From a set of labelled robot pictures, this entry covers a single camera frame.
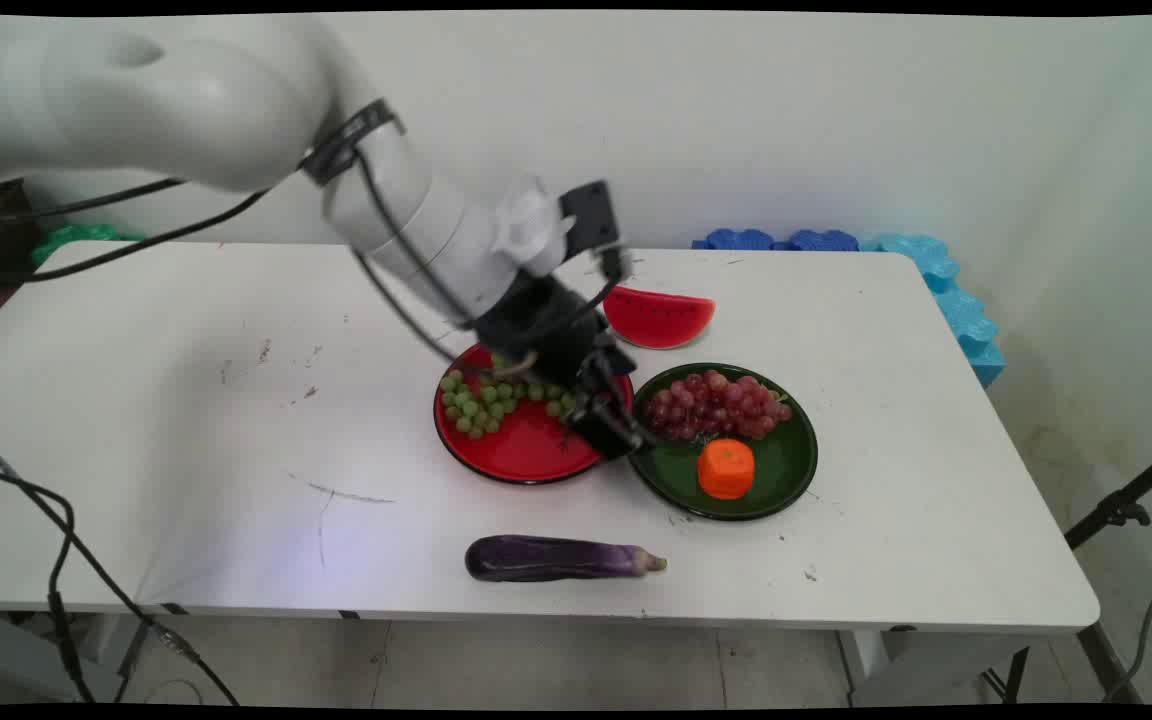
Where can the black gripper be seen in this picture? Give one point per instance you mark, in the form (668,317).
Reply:
(546,325)

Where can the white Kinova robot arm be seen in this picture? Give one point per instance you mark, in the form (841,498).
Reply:
(236,110)

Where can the red round plate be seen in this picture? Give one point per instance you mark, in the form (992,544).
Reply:
(521,440)

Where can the watermelon slice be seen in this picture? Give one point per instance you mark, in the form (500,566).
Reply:
(656,322)

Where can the red grape bunch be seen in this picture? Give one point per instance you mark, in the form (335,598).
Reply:
(721,405)

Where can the orange carrot chunk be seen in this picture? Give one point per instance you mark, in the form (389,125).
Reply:
(726,468)

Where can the green grape bunch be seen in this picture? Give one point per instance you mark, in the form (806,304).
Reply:
(481,405)

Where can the purple eggplant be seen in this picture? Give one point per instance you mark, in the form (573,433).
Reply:
(551,558)

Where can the dark green round plate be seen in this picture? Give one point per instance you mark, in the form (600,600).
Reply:
(776,470)

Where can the dark blue foam mat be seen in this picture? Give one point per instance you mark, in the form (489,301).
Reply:
(776,240)

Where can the light blue foam mat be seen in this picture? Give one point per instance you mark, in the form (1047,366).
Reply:
(956,300)

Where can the black tripod stand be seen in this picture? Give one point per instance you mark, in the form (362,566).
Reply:
(1101,560)

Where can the green foam mat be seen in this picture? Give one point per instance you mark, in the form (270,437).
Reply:
(76,240)

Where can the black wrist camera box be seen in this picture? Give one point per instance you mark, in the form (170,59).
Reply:
(591,218)

